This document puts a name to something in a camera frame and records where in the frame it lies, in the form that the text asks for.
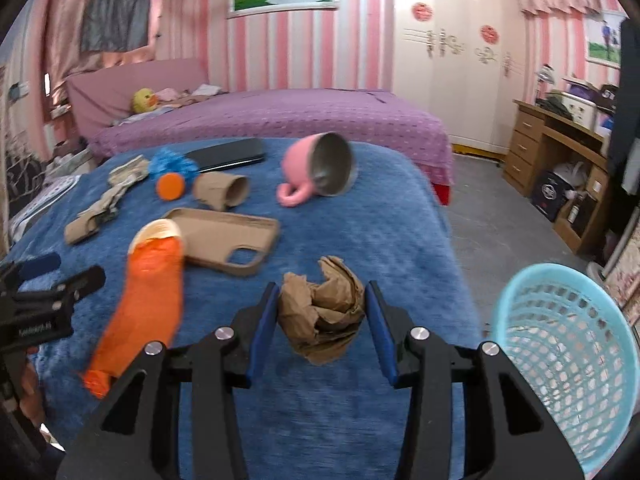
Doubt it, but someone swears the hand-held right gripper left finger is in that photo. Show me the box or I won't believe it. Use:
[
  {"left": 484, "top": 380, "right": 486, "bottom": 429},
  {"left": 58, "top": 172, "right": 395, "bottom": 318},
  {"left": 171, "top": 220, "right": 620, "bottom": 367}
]
[{"left": 56, "top": 281, "right": 281, "bottom": 480}]

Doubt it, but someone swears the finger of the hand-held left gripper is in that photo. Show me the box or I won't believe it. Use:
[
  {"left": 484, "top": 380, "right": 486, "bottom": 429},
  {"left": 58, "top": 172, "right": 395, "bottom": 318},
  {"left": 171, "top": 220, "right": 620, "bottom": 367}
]
[
  {"left": 14, "top": 254, "right": 62, "bottom": 282},
  {"left": 30, "top": 266, "right": 107, "bottom": 307}
]

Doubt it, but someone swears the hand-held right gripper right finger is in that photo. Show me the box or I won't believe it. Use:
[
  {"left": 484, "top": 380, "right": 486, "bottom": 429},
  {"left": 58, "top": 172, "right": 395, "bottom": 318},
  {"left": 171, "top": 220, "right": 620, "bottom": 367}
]
[{"left": 365, "top": 280, "right": 586, "bottom": 480}]

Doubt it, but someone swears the brown paper ball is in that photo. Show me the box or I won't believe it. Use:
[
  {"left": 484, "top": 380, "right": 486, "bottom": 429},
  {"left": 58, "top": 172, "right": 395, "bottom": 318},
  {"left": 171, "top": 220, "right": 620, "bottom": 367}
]
[{"left": 277, "top": 256, "right": 367, "bottom": 367}]

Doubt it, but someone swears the orange sock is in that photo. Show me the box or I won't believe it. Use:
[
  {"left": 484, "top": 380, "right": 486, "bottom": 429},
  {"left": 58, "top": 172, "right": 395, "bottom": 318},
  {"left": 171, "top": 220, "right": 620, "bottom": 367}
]
[{"left": 82, "top": 220, "right": 188, "bottom": 400}]

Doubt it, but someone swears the orange round cap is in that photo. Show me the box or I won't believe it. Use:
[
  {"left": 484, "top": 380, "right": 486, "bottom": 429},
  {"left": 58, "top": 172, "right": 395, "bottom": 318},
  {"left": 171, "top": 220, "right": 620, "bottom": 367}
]
[{"left": 156, "top": 172, "right": 187, "bottom": 202}]

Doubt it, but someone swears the light blue plastic basket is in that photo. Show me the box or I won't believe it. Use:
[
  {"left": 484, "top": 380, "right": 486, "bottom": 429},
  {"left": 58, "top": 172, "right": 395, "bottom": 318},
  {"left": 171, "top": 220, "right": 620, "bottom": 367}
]
[{"left": 487, "top": 263, "right": 640, "bottom": 478}]

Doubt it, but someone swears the person's left hand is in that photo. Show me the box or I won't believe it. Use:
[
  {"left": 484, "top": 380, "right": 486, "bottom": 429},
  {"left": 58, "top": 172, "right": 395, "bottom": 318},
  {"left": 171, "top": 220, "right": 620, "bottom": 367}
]
[{"left": 15, "top": 357, "right": 47, "bottom": 428}]

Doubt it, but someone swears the crumpled tan paper strip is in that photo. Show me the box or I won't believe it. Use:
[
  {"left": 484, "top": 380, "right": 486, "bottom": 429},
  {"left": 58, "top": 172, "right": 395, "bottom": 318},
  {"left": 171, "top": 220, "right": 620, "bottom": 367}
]
[{"left": 64, "top": 182, "right": 133, "bottom": 246}]

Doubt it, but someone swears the tan phone case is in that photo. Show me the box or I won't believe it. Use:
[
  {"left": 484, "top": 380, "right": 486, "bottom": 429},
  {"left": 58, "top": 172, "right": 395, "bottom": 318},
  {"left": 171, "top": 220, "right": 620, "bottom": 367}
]
[{"left": 162, "top": 207, "right": 281, "bottom": 278}]

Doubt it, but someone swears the blue fluffy blanket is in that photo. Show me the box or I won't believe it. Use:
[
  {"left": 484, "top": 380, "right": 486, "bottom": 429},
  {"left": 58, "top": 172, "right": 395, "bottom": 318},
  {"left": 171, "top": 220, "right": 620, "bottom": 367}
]
[{"left": 10, "top": 137, "right": 481, "bottom": 480}]

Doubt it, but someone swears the printed paper packet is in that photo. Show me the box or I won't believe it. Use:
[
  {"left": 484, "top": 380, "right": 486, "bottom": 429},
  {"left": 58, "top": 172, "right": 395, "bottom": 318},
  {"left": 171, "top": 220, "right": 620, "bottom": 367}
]
[{"left": 108, "top": 155, "right": 151, "bottom": 189}]

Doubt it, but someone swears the cardboard tube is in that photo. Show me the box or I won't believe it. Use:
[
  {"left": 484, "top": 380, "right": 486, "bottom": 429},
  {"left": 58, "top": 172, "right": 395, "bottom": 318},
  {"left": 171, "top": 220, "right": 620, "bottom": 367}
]
[{"left": 193, "top": 172, "right": 251, "bottom": 212}]

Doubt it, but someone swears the crumpled blue plastic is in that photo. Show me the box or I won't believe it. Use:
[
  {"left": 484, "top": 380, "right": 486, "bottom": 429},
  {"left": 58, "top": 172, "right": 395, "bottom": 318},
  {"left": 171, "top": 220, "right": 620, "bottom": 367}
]
[{"left": 149, "top": 147, "right": 200, "bottom": 181}]

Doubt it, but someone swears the pink mug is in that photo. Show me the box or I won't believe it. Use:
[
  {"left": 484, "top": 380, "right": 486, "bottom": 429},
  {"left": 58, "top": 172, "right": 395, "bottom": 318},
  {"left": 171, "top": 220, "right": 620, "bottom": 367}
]
[{"left": 276, "top": 131, "right": 359, "bottom": 208}]

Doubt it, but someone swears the black tablet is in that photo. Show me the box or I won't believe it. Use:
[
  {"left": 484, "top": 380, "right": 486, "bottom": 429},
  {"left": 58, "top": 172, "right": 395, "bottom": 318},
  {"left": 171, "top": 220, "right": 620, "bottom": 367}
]
[{"left": 184, "top": 137, "right": 267, "bottom": 173}]

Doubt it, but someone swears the pink covered headboard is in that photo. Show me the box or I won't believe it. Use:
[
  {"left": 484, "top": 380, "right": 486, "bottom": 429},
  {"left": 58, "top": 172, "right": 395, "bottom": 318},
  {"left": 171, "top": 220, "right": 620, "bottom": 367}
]
[{"left": 65, "top": 57, "right": 211, "bottom": 146}]

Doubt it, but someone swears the yellow duck plush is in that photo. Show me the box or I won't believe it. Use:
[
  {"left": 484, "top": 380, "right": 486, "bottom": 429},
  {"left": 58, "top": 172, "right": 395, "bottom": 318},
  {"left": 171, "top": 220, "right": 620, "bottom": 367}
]
[{"left": 131, "top": 88, "right": 160, "bottom": 115}]

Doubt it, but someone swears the pink clothes pile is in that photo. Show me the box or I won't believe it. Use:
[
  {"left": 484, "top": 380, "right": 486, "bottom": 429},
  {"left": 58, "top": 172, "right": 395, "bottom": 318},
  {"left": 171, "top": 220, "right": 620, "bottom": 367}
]
[{"left": 155, "top": 85, "right": 226, "bottom": 109}]

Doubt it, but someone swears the black bag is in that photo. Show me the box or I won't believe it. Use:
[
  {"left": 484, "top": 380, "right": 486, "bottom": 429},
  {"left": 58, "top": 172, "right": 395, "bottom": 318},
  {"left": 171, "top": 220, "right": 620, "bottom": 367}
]
[{"left": 530, "top": 170, "right": 571, "bottom": 223}]

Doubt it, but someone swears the purple bed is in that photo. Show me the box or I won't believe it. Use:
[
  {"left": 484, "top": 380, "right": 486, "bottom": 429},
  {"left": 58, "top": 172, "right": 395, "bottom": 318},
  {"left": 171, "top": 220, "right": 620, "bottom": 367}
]
[{"left": 87, "top": 88, "right": 455, "bottom": 206}]

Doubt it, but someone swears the wooden desk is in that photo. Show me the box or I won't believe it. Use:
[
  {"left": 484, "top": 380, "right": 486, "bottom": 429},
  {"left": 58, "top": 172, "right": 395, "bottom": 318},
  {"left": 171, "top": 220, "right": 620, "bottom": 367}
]
[{"left": 502, "top": 100, "right": 621, "bottom": 256}]

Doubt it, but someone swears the white wardrobe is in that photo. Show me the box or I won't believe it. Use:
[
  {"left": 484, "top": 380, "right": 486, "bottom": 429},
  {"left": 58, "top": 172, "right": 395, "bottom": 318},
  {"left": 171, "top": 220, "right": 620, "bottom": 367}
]
[{"left": 391, "top": 0, "right": 531, "bottom": 153}]

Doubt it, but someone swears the grey hanging cloth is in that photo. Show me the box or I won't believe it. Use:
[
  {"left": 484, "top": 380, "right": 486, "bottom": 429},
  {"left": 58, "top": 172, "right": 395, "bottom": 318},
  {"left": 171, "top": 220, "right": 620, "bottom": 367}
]
[{"left": 80, "top": 0, "right": 156, "bottom": 53}]

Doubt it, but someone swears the white storage box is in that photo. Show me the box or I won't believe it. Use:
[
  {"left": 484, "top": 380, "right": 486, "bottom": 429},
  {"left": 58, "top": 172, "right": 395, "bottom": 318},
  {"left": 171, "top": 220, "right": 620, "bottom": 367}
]
[{"left": 562, "top": 77, "right": 599, "bottom": 123}]

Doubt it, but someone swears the desk lamp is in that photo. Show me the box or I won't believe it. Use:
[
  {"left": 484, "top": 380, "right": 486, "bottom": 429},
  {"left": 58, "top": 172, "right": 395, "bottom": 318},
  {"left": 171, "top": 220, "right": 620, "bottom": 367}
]
[{"left": 534, "top": 64, "right": 557, "bottom": 106}]

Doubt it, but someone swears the dark hanging clothing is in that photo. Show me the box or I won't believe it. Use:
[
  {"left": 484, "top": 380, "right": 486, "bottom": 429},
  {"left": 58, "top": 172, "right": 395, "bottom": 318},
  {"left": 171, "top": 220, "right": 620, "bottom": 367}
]
[{"left": 606, "top": 17, "right": 640, "bottom": 196}]

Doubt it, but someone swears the small wall poster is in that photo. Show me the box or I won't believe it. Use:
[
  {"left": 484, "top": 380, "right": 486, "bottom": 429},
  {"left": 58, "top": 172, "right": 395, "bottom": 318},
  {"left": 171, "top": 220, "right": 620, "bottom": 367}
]
[{"left": 584, "top": 10, "right": 626, "bottom": 68}]

